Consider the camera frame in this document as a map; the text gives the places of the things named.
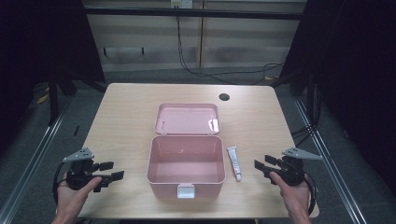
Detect black curtain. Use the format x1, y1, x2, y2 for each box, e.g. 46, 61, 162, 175
278, 0, 396, 195
0, 0, 106, 147

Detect black horizontal frame bar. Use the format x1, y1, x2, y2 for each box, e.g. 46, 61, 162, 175
83, 7, 306, 21

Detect white ointment tube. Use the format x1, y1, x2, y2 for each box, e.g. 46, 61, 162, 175
226, 146, 243, 183

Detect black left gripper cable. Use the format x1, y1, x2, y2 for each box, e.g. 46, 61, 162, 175
52, 161, 68, 204

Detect person's right hand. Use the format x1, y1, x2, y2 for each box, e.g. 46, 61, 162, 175
269, 171, 311, 217

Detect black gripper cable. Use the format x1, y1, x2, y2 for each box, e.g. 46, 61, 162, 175
303, 172, 318, 217
52, 161, 68, 204

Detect metal floor rail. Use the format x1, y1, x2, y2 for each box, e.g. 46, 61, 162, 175
293, 97, 368, 224
0, 102, 71, 224

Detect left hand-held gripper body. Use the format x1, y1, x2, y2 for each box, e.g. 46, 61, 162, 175
62, 147, 102, 191

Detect white wall power outlet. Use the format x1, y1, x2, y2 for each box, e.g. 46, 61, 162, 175
170, 0, 194, 9

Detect black floor cables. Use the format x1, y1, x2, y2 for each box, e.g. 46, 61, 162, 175
290, 122, 323, 147

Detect black wall power cable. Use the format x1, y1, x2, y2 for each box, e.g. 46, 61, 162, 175
176, 16, 285, 86

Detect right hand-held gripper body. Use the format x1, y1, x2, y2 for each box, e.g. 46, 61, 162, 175
270, 147, 323, 188

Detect person's left hand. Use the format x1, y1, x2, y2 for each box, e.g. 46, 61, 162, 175
55, 175, 104, 217

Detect yellow tape piece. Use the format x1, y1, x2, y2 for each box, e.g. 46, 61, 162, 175
35, 93, 50, 105

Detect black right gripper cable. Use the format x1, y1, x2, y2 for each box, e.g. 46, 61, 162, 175
303, 172, 318, 217

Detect pink plastic storage box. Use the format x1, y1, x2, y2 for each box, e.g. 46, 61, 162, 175
146, 103, 227, 200

